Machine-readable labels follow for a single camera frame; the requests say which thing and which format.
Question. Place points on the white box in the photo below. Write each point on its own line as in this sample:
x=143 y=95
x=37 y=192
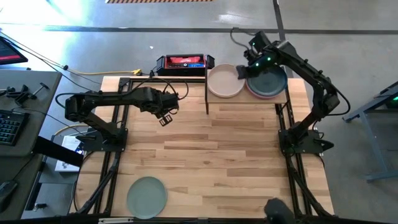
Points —
x=71 y=143

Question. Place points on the dark green plate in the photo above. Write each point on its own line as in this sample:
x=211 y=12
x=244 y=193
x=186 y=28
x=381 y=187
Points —
x=267 y=85

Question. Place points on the black clamp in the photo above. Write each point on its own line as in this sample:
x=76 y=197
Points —
x=7 y=91
x=23 y=95

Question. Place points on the black flat bar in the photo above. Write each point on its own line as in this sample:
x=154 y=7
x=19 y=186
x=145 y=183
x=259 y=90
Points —
x=59 y=152

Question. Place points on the black computer monitor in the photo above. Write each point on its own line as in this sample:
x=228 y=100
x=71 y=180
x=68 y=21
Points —
x=9 y=53

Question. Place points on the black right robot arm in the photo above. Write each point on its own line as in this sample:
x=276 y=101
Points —
x=311 y=74

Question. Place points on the peach plate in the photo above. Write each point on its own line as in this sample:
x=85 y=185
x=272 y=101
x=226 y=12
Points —
x=225 y=81

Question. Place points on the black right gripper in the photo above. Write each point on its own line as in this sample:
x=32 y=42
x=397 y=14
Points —
x=248 y=71

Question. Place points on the black computer mouse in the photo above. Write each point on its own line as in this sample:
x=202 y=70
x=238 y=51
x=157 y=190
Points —
x=7 y=189

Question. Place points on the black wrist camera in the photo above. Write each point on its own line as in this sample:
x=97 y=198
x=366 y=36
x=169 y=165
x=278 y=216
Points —
x=259 y=40

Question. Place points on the grey metal stand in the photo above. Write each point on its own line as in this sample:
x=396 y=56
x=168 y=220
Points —
x=373 y=111

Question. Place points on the black aluminium table frame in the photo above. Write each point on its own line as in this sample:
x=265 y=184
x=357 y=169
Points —
x=192 y=80

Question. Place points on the sage green plate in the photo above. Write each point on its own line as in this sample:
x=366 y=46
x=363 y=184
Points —
x=146 y=197

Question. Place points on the white strip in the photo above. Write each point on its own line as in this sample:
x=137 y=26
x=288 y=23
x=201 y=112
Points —
x=115 y=220

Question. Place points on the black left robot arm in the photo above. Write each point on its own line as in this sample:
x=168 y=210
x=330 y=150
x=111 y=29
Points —
x=118 y=98

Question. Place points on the grey desk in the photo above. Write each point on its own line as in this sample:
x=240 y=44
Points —
x=34 y=105

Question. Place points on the red black power station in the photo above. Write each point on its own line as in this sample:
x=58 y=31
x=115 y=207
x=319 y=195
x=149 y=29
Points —
x=185 y=62

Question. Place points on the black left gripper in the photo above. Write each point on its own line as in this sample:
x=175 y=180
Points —
x=168 y=104

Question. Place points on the black keyboard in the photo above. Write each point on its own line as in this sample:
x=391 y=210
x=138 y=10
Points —
x=9 y=127

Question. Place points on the salmon pink plate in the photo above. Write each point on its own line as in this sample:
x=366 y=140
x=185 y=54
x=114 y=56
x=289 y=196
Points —
x=251 y=95

